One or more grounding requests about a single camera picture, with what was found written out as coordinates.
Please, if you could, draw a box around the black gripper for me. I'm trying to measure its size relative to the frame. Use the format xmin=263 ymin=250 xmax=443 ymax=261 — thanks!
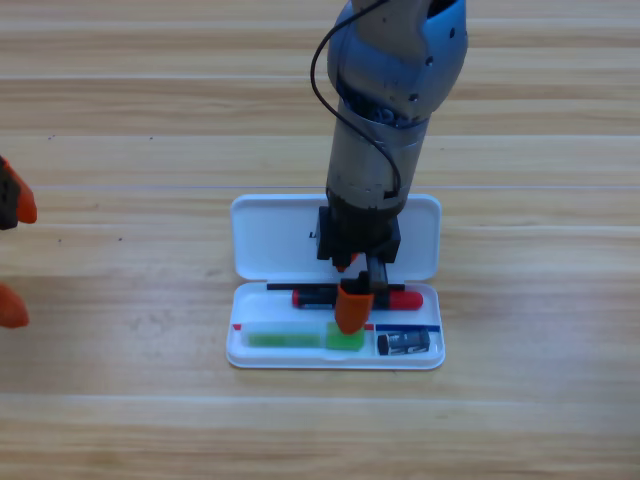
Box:
xmin=316 ymin=202 xmax=403 ymax=335
xmin=0 ymin=154 xmax=39 ymax=329

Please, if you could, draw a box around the black and red marker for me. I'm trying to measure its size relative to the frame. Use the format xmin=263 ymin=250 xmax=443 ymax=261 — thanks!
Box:
xmin=292 ymin=287 xmax=425 ymax=311

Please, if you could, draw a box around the green glue stick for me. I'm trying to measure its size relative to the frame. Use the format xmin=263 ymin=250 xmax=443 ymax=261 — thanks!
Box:
xmin=247 ymin=321 xmax=366 ymax=352

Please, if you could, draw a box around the white Unitree pencil case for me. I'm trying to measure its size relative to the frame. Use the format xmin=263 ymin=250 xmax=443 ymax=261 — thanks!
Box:
xmin=225 ymin=193 xmax=446 ymax=371

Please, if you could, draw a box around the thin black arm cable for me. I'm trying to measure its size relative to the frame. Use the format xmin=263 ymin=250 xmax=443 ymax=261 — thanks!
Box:
xmin=310 ymin=0 xmax=403 ymax=199

